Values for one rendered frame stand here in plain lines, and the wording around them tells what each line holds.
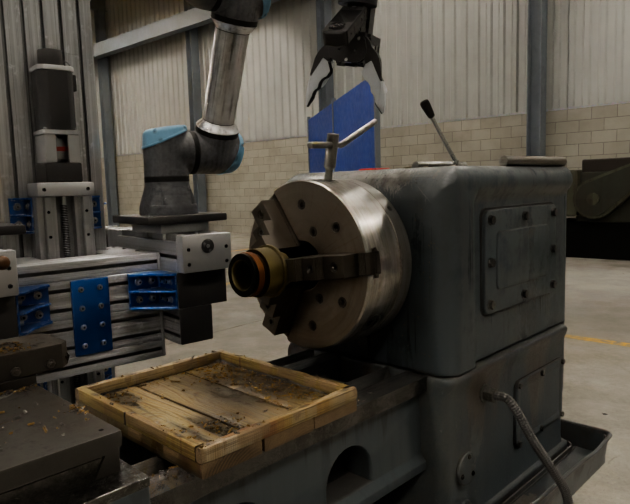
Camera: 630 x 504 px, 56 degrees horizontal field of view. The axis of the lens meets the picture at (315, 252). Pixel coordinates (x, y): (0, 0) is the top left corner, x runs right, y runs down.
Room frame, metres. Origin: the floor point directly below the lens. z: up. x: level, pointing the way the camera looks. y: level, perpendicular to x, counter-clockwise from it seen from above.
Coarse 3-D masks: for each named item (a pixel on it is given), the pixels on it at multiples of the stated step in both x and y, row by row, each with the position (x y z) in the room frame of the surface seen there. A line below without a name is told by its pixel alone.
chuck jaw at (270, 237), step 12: (264, 204) 1.10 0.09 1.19; (276, 204) 1.12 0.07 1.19; (264, 216) 1.10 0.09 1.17; (276, 216) 1.10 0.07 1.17; (264, 228) 1.07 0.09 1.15; (276, 228) 1.08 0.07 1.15; (288, 228) 1.10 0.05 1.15; (264, 240) 1.04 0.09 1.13; (276, 240) 1.06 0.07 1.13; (288, 240) 1.08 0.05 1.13; (288, 252) 1.09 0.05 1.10; (300, 252) 1.13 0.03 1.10
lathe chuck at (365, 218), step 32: (288, 192) 1.11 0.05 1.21; (320, 192) 1.05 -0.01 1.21; (352, 192) 1.06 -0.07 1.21; (256, 224) 1.18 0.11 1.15; (320, 224) 1.06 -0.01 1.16; (352, 224) 1.00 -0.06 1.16; (384, 224) 1.04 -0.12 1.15; (384, 256) 1.01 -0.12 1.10; (320, 288) 1.06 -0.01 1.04; (352, 288) 1.01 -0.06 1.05; (384, 288) 1.02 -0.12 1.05; (320, 320) 1.06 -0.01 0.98; (352, 320) 1.01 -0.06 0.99
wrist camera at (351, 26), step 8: (344, 8) 1.09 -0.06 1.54; (352, 8) 1.09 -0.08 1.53; (360, 8) 1.08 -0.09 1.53; (336, 16) 1.07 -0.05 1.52; (344, 16) 1.06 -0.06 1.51; (352, 16) 1.06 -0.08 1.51; (360, 16) 1.07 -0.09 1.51; (328, 24) 1.04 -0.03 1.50; (336, 24) 1.02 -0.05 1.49; (344, 24) 1.03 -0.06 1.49; (352, 24) 1.03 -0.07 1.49; (360, 24) 1.07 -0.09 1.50; (328, 32) 1.02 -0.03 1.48; (336, 32) 1.02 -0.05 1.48; (344, 32) 1.01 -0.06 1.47; (352, 32) 1.04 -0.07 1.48; (328, 40) 1.03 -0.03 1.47; (336, 40) 1.02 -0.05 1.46; (344, 40) 1.02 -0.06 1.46
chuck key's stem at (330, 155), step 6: (330, 138) 1.08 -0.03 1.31; (336, 138) 1.09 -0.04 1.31; (336, 144) 1.09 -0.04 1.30; (330, 150) 1.09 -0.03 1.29; (336, 150) 1.09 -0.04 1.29; (330, 156) 1.09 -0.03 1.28; (336, 156) 1.09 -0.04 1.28; (324, 162) 1.09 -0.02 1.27; (330, 162) 1.09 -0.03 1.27; (330, 168) 1.09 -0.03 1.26; (330, 174) 1.10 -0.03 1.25; (324, 180) 1.10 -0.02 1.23; (330, 180) 1.10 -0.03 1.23
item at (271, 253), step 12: (252, 252) 1.01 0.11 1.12; (264, 252) 1.00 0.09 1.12; (276, 252) 1.01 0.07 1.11; (240, 264) 1.02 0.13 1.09; (252, 264) 0.97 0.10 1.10; (264, 264) 0.98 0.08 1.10; (276, 264) 0.99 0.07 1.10; (228, 276) 1.01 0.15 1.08; (240, 276) 1.02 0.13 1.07; (252, 276) 0.97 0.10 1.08; (264, 276) 0.97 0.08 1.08; (276, 276) 0.99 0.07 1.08; (240, 288) 1.00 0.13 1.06; (252, 288) 0.97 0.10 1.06; (264, 288) 0.99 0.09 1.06; (276, 288) 1.00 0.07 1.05
